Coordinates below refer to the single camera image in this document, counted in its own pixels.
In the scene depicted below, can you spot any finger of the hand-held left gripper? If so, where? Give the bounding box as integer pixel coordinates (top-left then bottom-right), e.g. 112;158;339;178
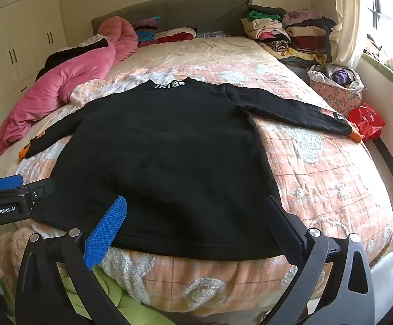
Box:
17;178;56;200
0;174;24;192

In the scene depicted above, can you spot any cream curtain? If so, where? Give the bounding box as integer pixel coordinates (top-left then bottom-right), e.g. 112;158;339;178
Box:
328;0;370;72

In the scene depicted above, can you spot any beige fluffy blanket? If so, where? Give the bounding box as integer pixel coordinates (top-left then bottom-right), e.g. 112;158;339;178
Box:
0;227;38;298

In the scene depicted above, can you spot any cream wardrobe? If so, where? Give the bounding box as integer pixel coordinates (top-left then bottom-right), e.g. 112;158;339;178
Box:
0;0;68;109

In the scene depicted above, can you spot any white plastic stool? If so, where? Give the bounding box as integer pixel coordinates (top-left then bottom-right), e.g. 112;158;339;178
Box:
369;251;393;325

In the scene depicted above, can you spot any green window sill cover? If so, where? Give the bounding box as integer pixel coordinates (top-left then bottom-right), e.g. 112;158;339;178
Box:
361;52;393;97

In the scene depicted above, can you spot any striped colourful cloth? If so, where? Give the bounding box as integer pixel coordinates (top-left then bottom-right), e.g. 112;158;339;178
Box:
131;15;161;44

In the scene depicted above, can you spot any red plastic bag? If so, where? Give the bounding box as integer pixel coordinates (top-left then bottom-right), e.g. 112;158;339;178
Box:
347;103;387;141

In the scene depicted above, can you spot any grey-green headboard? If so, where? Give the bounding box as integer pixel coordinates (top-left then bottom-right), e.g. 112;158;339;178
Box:
91;0;254;39

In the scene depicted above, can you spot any floral fabric basket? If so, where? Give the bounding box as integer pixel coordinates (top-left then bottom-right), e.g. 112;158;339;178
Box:
307;64;366;117

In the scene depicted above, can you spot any red and cream folded cloth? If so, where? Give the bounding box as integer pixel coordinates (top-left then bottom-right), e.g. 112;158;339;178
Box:
154;27;197;44

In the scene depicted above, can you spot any black sweater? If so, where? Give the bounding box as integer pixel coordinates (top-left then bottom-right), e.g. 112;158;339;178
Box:
18;78;363;261

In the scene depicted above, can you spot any pink quilt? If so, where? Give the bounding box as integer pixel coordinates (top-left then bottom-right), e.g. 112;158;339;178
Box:
0;16;139;158

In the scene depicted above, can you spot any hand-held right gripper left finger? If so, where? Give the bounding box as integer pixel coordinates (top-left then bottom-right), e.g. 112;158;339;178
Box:
15;194;129;325

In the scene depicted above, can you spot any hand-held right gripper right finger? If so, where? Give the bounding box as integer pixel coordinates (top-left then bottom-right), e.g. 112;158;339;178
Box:
262;194;376;325

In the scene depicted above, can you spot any orange patterned bed blanket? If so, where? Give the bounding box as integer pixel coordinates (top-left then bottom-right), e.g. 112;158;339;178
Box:
0;35;393;319

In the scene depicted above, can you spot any blue floral cloth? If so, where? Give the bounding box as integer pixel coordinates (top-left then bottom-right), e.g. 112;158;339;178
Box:
195;30;231;39

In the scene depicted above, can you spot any black cloth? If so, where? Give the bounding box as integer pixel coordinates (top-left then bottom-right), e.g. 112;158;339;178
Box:
35;37;111;82

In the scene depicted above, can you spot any person's green fleece clothing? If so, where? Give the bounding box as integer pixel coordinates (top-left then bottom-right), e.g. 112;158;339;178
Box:
63;264;170;325

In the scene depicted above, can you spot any stack of folded clothes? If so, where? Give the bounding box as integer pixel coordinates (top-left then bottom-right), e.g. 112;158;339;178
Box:
242;5;337;70

